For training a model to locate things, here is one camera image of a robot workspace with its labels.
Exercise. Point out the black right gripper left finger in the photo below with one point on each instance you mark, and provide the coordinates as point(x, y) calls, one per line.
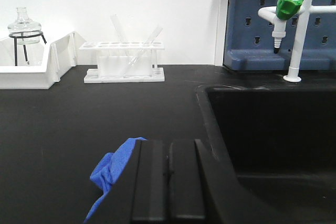
point(150, 190)

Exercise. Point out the black wire tripod stand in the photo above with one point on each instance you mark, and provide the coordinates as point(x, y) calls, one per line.
point(25, 38)

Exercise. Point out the blue microfiber cloth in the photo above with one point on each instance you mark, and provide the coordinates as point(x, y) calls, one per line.
point(109, 169)

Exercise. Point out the white plastic tray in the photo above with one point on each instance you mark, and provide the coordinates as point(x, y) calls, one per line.
point(44, 65)

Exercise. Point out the white lab faucet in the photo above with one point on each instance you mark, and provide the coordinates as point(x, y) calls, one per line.
point(279, 32)

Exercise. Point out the black lab sink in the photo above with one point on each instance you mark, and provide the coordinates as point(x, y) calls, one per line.
point(279, 145)

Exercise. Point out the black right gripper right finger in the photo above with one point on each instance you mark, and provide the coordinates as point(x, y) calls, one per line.
point(201, 192)

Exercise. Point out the green faucet knob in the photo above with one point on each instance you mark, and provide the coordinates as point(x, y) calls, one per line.
point(287, 8)

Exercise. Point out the blue pegboard drying rack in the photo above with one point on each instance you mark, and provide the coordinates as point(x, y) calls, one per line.
point(250, 46)

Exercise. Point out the left glass test tube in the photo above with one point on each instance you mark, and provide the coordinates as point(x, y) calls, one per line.
point(119, 30)

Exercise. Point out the right glass test tube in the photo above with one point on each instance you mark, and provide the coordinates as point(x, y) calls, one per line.
point(148, 42)

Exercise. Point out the white test tube rack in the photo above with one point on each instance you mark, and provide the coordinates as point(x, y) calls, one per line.
point(113, 57)

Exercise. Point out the glass test tube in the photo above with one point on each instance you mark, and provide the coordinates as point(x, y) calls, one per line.
point(148, 42)
point(119, 30)

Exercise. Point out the clear glass flask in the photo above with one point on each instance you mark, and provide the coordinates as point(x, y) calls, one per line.
point(23, 22)

